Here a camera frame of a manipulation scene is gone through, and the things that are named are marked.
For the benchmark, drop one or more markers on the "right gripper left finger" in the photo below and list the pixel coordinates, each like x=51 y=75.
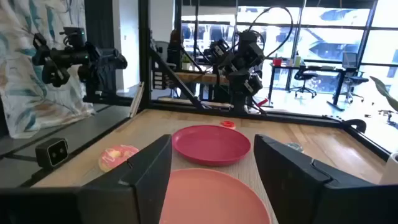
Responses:
x=152 y=186

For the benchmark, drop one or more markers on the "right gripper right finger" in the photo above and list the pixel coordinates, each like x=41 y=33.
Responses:
x=286 y=180

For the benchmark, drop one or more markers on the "pink frosted donut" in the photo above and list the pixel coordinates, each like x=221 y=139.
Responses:
x=109 y=160

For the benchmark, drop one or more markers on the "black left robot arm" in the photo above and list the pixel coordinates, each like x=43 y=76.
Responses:
x=245 y=56

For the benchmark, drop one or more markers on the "small clear glass object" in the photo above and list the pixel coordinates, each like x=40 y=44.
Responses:
x=294 y=147

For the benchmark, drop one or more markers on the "grey woven placemat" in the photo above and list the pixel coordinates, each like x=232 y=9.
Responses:
x=245 y=174

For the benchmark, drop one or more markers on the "salmon pink plate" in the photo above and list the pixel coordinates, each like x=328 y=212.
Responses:
x=211 y=199

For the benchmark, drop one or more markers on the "dark red plate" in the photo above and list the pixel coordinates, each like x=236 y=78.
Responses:
x=211 y=146

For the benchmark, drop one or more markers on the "white leaning panel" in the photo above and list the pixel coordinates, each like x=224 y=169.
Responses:
x=136 y=99

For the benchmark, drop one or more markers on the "black office chair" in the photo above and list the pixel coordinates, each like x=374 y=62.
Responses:
x=303 y=76
x=353 y=79

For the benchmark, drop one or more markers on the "black office desk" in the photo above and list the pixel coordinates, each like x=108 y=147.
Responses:
x=323 y=69

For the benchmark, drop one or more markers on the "wooden workbench top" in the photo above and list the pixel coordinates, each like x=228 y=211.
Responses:
x=199 y=77

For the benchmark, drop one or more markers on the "red cup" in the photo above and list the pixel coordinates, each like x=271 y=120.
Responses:
x=277 y=62

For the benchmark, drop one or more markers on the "small potted plant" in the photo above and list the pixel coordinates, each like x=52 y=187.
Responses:
x=186 y=65

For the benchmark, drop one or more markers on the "green plant leaf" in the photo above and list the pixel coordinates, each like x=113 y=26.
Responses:
x=384 y=91

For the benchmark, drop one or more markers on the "floral patterned curtain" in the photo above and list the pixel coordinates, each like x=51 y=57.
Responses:
x=25 y=93

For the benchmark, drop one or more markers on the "black table-level camera box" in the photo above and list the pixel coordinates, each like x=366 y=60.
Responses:
x=51 y=154

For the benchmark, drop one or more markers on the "black metal rig frame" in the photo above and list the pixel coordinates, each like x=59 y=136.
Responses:
x=144 y=46

